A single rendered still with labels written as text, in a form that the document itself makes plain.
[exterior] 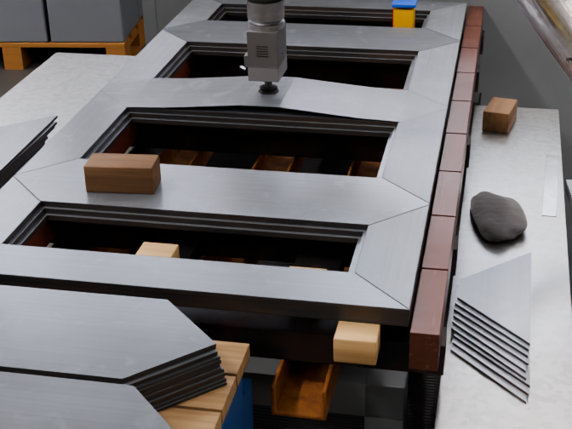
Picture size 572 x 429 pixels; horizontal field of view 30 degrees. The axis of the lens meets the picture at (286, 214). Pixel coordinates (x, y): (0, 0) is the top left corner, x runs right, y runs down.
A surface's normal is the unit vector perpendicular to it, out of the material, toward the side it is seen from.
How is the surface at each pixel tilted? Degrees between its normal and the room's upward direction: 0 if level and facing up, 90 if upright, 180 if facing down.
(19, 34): 90
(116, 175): 90
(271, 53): 90
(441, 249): 0
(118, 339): 0
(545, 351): 0
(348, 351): 90
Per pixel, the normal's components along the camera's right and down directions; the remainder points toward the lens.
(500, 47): -0.20, 0.44
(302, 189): -0.02, -0.89
